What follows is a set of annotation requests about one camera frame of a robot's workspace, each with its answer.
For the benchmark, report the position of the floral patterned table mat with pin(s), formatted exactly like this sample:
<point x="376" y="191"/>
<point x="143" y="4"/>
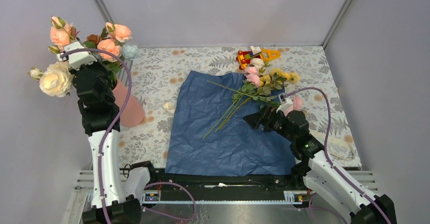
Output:
<point x="158" y="73"/>

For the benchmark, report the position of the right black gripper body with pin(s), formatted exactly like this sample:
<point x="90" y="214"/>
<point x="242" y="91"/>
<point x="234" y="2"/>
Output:
<point x="276" y="122"/>

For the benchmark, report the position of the small cream ribbon scrap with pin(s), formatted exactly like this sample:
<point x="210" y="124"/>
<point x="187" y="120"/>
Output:
<point x="169" y="107"/>

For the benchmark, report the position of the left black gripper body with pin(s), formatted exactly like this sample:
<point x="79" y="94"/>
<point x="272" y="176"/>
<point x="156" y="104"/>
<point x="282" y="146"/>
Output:
<point x="104" y="73"/>

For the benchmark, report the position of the pink ceramic vase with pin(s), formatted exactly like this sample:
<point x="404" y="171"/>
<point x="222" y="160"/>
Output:
<point x="134" y="113"/>

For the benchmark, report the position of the blue paper bouquet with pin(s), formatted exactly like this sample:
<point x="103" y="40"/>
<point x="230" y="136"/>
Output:
<point x="209" y="136"/>

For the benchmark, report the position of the white slotted cable duct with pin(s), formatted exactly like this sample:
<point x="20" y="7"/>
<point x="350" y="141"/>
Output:
<point x="219" y="196"/>

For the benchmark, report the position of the colourful toy block car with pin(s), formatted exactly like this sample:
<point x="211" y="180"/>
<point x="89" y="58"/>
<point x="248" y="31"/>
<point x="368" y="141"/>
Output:
<point x="244" y="57"/>

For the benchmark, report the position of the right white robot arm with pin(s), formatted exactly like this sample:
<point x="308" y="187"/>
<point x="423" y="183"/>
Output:
<point x="316" y="170"/>

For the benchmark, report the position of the flowers in vase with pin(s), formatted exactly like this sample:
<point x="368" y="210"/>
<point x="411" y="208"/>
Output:
<point x="106" y="51"/>

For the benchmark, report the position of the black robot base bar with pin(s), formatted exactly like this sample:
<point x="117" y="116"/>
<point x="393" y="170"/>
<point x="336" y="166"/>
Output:
<point x="188" y="183"/>

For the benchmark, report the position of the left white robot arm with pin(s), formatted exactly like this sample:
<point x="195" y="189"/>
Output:
<point x="101" y="122"/>

